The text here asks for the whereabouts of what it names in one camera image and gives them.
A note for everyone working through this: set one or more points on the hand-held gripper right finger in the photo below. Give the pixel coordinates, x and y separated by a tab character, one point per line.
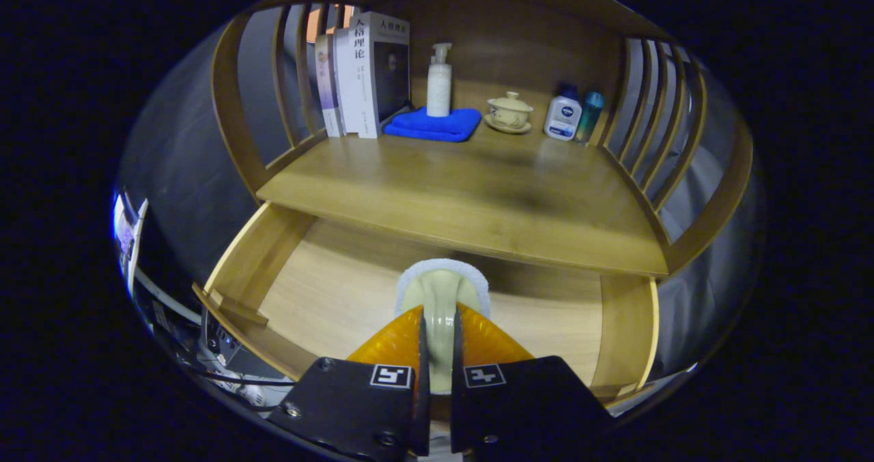
457	414

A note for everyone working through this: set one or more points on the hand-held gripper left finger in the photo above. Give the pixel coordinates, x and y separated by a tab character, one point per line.
423	407

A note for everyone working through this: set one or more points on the wooden drawer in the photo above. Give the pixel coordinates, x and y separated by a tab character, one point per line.
328	291

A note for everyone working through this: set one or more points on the wooden countertop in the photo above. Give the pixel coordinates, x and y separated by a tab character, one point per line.
478	189

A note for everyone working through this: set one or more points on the grey electronic device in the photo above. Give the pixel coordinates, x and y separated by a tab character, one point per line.
218	342

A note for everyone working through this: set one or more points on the folded blue cloth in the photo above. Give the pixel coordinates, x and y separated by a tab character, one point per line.
430	126

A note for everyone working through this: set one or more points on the beige lidded tea bowl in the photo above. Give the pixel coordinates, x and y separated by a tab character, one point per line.
509	112

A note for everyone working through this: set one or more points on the white lotion bottle blue cap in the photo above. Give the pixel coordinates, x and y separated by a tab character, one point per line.
562	117

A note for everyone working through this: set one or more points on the white pump bottle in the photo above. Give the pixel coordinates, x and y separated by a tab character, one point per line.
439	90

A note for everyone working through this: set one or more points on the teal bottle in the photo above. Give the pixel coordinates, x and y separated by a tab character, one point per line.
588	117

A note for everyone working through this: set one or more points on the black backdrop cloth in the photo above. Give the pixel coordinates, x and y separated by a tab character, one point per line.
184	175

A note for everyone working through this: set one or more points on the purple spined book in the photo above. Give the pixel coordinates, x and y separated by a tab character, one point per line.
328	87

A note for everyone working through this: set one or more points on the thin white book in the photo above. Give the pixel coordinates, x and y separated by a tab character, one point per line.
341	80

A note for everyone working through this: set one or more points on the thick white book dark cover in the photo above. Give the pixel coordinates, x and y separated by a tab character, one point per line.
372	73

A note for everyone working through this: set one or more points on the white equipment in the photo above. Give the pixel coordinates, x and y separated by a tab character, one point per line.
130	230

